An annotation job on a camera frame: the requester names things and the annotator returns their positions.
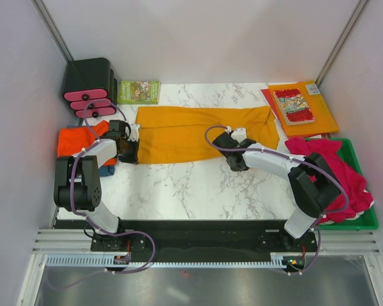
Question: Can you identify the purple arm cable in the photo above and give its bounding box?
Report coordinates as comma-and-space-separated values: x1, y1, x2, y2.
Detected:
204, 126, 350, 277
46, 99, 157, 291

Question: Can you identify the folded blue t shirt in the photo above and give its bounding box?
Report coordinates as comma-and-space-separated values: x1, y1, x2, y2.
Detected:
99, 165, 116, 177

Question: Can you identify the magenta t shirt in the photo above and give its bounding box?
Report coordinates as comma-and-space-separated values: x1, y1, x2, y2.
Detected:
285, 138, 374, 224

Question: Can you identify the yellow t shirt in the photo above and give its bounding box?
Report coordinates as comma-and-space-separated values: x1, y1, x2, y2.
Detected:
136, 106, 280, 164

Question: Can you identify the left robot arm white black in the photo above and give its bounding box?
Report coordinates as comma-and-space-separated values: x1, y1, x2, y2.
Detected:
54, 120, 140, 251

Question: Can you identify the red folder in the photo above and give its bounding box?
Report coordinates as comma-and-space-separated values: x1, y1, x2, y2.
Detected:
261, 89, 276, 113

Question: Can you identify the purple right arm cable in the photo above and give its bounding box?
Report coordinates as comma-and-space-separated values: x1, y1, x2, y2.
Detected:
204, 126, 350, 277

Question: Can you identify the black pink mini drawer unit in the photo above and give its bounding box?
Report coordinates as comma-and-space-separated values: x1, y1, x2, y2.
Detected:
61, 57, 117, 119

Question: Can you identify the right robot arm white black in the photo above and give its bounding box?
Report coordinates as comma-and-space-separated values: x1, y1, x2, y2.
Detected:
211, 132, 342, 251

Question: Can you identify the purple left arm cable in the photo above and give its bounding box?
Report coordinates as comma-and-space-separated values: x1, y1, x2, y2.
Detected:
46, 99, 157, 291

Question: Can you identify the orange folder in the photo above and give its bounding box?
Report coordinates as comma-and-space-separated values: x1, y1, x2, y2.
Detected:
268, 81, 340, 137

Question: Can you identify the green treehouse book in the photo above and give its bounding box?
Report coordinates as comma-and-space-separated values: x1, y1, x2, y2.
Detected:
117, 80, 161, 105

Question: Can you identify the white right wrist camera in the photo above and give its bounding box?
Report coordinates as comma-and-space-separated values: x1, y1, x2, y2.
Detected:
226, 126, 247, 143

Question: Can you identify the red yellow comic book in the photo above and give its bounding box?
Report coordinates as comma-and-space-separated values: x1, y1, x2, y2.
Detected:
273, 89, 315, 126

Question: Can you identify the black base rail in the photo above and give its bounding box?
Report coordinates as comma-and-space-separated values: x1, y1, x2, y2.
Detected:
91, 220, 317, 263

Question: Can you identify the green plastic bin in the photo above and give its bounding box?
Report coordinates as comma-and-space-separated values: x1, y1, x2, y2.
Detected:
289, 136, 380, 231

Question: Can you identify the folded orange t shirt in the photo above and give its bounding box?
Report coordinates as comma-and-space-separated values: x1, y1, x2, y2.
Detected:
57, 120, 117, 166

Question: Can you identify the white slotted cable duct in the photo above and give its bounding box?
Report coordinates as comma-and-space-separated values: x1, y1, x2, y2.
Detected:
45, 254, 288, 268

